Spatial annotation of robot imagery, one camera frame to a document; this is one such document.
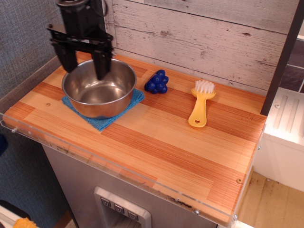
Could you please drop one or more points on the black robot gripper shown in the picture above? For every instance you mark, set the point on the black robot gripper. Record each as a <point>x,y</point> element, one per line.
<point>79,32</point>

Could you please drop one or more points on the stainless steel pot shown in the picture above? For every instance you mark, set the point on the stainless steel pot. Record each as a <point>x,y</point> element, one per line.
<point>100,99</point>

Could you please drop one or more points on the blue folded cloth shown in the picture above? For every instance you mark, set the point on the blue folded cloth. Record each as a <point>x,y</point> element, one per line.
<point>101,124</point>

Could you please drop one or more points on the blue toy grape bunch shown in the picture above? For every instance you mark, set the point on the blue toy grape bunch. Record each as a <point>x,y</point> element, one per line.
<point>157,83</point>

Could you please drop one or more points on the clear acrylic front guard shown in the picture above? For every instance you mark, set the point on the clear acrylic front guard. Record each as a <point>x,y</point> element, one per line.
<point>165,161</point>

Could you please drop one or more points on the grey toy fridge cabinet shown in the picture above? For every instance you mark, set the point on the grey toy fridge cabinet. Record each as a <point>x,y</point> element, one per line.
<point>78,181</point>

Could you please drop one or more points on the yellow dish brush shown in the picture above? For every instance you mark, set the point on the yellow dish brush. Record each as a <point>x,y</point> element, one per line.
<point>203,91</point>

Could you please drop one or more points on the silver dispenser panel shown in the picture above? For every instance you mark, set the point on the silver dispenser panel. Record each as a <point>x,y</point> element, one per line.
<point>121,209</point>

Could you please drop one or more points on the orange object bottom left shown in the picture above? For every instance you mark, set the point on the orange object bottom left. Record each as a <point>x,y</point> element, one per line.
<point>24,223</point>

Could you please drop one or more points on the white toy sink unit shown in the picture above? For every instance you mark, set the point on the white toy sink unit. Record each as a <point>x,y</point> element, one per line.
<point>280,156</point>

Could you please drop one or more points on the dark grey left post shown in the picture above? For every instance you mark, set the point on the dark grey left post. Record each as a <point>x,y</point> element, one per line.
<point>101,11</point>

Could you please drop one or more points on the dark grey post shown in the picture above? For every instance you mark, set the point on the dark grey post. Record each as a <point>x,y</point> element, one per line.
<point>101,11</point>
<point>285,55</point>

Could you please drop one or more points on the dark grey right post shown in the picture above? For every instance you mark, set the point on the dark grey right post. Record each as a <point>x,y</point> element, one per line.
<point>285,55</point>

